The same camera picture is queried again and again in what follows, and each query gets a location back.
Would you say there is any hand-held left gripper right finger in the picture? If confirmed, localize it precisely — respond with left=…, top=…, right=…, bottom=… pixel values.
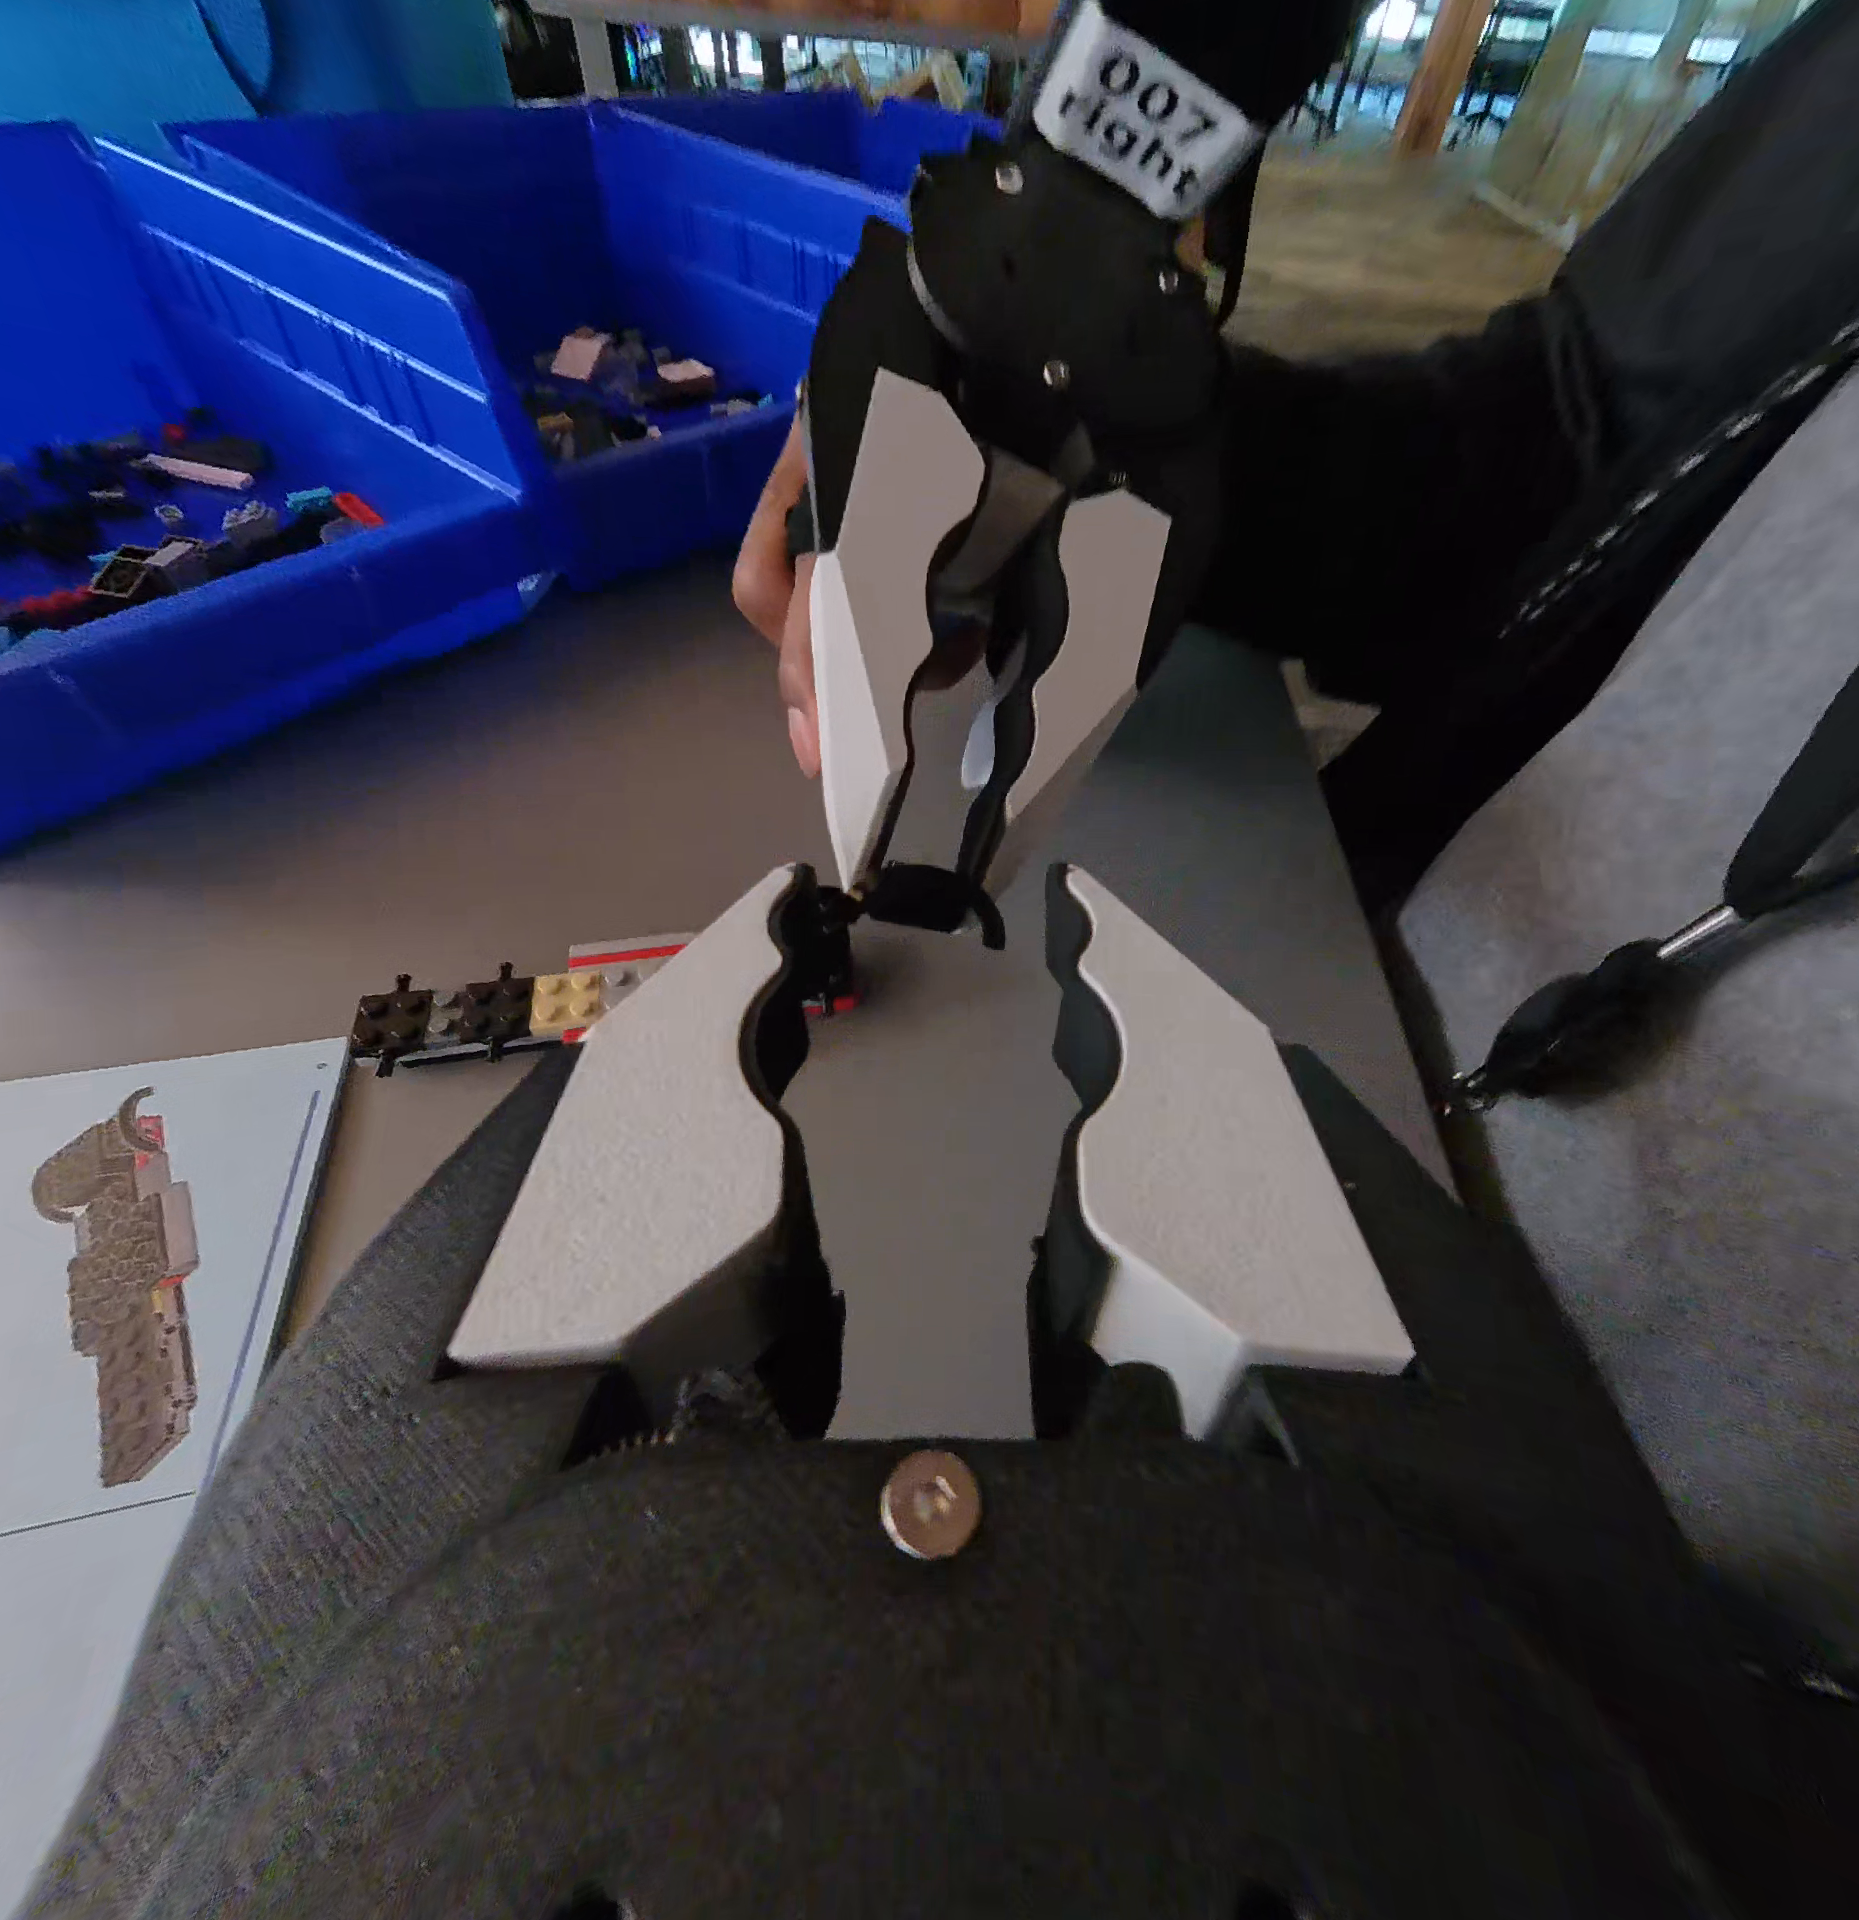
left=1041, top=867, right=1419, bottom=1443

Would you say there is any black cord stopper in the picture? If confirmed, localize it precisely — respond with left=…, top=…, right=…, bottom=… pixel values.
left=1447, top=901, right=1740, bottom=1112

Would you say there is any black white braided cord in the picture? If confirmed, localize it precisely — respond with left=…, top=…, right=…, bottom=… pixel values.
left=1502, top=307, right=1859, bottom=640

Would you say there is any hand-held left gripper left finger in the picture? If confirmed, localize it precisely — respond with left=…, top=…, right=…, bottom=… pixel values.
left=447, top=865, right=850, bottom=1412

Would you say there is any grey-brown desk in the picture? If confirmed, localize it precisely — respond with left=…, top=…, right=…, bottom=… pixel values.
left=0, top=555, right=1456, bottom=1920

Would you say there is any grey red toy brick model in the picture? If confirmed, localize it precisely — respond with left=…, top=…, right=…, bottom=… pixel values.
left=349, top=865, right=886, bottom=1068

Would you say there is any person's right hand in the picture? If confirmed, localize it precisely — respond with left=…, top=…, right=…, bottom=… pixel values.
left=729, top=421, right=826, bottom=773

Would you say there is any blue plastic bin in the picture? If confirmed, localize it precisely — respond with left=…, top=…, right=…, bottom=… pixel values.
left=0, top=119, right=548, bottom=873
left=165, top=96, right=931, bottom=596

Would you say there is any black curved toy brick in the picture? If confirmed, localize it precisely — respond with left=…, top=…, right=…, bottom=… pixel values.
left=855, top=865, right=1007, bottom=951

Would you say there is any teal plastic bin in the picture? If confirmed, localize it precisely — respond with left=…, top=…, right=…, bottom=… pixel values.
left=0, top=0, right=519, bottom=128

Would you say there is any brick instruction booklet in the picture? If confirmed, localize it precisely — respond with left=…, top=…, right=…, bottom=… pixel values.
left=0, top=1038, right=353, bottom=1920

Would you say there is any black bag strap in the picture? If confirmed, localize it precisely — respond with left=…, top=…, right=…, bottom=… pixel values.
left=1724, top=635, right=1859, bottom=918

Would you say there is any pile of mixed toy bricks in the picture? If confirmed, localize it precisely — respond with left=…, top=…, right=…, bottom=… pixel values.
left=524, top=321, right=775, bottom=459
left=0, top=405, right=387, bottom=661

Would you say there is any person's right forearm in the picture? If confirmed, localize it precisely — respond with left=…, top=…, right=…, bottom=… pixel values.
left=1186, top=0, right=1859, bottom=901

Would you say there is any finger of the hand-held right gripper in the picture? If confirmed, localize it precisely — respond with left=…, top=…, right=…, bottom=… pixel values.
left=804, top=369, right=997, bottom=901
left=957, top=485, right=1172, bottom=890

